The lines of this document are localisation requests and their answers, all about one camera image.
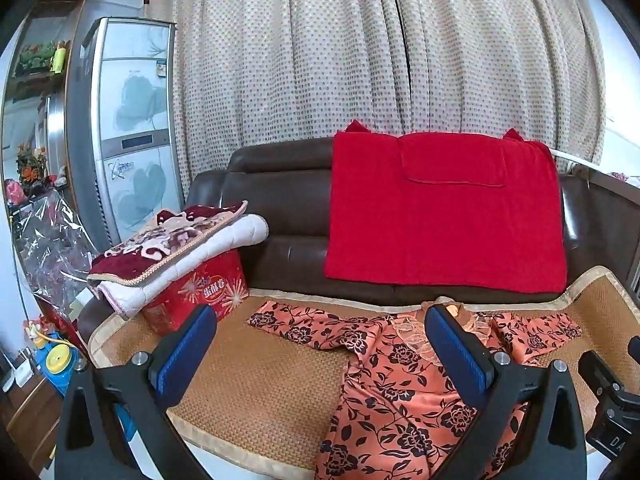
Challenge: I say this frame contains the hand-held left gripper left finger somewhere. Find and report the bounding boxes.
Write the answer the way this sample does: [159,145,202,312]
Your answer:
[55,304,218,480]

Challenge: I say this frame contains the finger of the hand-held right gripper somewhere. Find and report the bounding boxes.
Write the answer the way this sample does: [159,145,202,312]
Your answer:
[577,350,626,401]

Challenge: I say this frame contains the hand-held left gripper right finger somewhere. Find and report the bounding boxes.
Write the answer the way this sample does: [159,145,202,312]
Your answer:
[425,304,589,480]

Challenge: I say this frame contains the orange floral garment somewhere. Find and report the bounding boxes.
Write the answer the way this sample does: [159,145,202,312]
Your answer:
[247,300,601,480]

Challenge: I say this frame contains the red gift box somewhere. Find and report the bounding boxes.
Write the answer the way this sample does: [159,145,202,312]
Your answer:
[142,250,250,336]

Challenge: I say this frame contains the woven bamboo mat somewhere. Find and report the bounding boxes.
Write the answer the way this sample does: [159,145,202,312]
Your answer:
[87,265,640,480]

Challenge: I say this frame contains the folded floral quilt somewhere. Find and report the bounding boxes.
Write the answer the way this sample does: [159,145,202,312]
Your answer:
[87,201,271,318]

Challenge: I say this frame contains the blue and yellow toy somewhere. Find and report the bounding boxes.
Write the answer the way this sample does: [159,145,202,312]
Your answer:
[25,317,136,436]

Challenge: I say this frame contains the red towel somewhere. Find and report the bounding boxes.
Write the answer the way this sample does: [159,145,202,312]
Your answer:
[324,120,569,295]

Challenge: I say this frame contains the wooden cabinet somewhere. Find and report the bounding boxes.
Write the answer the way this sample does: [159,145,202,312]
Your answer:
[0,375,65,476]

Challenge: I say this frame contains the clear plastic sheet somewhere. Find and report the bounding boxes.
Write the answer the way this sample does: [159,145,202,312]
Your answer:
[12,194,107,322]

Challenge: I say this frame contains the brown leather sofa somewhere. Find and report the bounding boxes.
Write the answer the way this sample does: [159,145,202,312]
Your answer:
[77,135,640,346]

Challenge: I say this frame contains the silver refrigerator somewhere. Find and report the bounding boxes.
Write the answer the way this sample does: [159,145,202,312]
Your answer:
[67,17,187,247]

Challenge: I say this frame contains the artificial flower bouquet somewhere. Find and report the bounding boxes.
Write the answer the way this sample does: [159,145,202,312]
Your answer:
[15,142,52,197]

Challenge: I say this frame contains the beige dotted curtain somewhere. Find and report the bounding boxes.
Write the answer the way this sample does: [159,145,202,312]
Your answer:
[142,0,608,201]

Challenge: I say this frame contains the green and yellow ornaments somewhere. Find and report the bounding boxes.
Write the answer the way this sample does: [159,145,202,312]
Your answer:
[17,40,69,77]

